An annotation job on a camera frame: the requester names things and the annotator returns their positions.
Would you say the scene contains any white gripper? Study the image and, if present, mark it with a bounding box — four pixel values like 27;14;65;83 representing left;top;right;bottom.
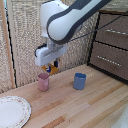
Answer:
34;43;68;73

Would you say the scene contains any pink cup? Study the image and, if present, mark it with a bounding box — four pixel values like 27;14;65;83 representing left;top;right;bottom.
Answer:
37;72;51;92

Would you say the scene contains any blue cup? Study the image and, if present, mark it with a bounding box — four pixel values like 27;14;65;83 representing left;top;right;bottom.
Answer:
72;72;88;91

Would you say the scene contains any white floral-rimmed plate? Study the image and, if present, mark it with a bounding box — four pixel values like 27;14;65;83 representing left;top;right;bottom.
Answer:
0;95;33;128

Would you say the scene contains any brown drawer cabinet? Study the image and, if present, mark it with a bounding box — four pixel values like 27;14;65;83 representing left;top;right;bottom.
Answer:
86;9;128;83

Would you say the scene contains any white rounded object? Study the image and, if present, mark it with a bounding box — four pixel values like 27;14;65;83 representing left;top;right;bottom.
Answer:
111;105;128;128

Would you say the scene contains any wooden post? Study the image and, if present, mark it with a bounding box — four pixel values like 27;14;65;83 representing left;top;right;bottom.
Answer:
0;0;17;90

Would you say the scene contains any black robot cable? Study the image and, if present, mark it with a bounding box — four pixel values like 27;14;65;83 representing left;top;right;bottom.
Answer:
69;13;128;43

